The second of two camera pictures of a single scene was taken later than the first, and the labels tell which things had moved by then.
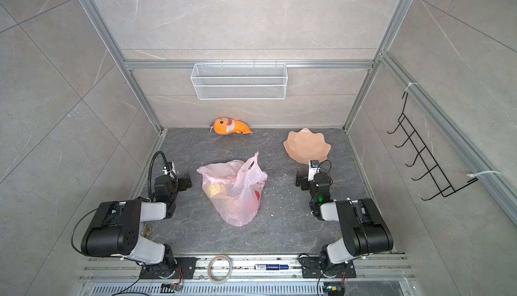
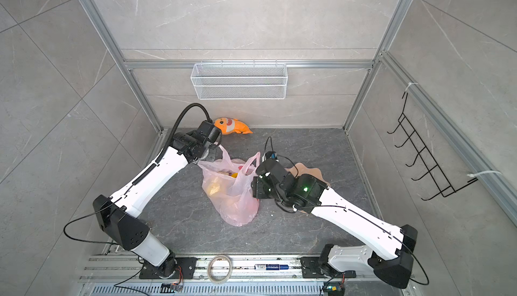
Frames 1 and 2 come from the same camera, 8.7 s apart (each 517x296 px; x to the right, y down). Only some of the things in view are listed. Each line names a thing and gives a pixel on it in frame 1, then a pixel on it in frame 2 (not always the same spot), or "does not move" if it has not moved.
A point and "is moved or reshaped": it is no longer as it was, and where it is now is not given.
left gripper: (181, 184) → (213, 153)
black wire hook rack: (425, 157) does not move
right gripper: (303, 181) → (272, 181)
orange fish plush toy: (223, 126) does not move
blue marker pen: (270, 267) does not move
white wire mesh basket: (239, 81) does not move
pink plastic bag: (235, 188) is moved or reshaped
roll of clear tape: (209, 272) does not move
